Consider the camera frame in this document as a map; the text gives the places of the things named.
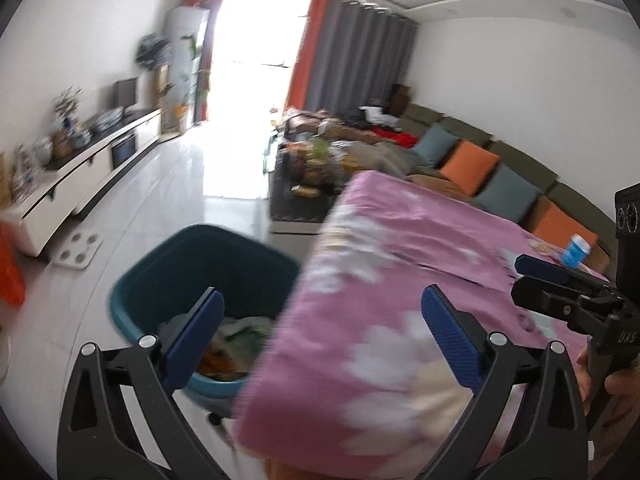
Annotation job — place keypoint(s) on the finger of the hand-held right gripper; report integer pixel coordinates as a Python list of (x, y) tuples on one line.
[(545, 267), (550, 300)]

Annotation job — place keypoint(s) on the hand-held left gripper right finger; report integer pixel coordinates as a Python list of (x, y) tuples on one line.
[(452, 340)]

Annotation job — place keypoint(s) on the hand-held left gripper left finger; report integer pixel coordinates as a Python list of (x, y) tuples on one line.
[(195, 340)]

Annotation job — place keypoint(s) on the teal plastic bin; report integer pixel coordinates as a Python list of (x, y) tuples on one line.
[(175, 270)]

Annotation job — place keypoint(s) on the person's right forearm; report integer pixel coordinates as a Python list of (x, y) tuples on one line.
[(617, 445)]

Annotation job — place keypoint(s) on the person's right hand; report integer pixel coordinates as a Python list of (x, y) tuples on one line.
[(622, 387)]

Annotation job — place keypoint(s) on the yellow snack wrapper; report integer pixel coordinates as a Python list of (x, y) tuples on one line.
[(546, 248)]

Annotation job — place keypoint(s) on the blue paper cup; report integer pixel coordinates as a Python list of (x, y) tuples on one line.
[(576, 252)]

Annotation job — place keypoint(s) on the orange cushion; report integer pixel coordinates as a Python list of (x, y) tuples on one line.
[(555, 225), (470, 167)]

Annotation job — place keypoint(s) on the white crumpled tissue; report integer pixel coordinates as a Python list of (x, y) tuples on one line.
[(247, 335)]

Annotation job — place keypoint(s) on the blue cushion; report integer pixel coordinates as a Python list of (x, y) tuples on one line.
[(507, 195), (436, 146)]

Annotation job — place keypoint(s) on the pink floral blanket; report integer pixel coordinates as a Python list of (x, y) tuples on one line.
[(400, 260)]

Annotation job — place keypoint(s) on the olive green sofa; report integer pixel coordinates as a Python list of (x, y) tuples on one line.
[(520, 157)]

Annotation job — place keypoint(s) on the white bathroom scale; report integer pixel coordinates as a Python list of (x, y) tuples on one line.
[(77, 250)]

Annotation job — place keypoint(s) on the black coffee table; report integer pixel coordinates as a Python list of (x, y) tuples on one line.
[(295, 205)]

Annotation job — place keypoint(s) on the red cloth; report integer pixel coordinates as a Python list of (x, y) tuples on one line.
[(395, 137)]

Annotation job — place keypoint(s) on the orange plastic bag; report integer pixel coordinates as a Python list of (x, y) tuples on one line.
[(10, 265)]

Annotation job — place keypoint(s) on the white tv cabinet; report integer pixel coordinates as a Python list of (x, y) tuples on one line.
[(90, 165)]

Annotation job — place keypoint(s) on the cluster of food jars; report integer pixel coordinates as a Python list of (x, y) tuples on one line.
[(315, 165)]

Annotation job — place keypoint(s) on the dark brown side cabinet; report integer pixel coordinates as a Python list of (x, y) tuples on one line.
[(400, 100)]

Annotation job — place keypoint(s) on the pile of dark clothes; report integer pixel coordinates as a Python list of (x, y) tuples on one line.
[(370, 117)]

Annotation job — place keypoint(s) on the clear plastic bag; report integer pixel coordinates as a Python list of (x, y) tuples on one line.
[(107, 120)]

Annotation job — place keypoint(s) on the glass ornament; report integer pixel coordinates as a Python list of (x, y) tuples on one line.
[(22, 172)]

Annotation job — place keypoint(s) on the large leaf potted plant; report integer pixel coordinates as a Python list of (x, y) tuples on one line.
[(192, 85)]

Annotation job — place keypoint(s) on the black monitor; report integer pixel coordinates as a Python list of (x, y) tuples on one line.
[(126, 92)]

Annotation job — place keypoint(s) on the small bonsai plant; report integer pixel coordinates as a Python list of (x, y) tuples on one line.
[(67, 105)]

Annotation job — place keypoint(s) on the purple striped curtain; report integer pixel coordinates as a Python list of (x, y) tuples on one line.
[(205, 60)]

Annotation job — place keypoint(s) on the white standing air conditioner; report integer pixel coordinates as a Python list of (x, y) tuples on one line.
[(185, 50)]

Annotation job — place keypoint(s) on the orange and grey curtain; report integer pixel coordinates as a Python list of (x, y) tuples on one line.
[(350, 50)]

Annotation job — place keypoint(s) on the covered standing fan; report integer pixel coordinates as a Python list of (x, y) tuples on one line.
[(152, 50)]

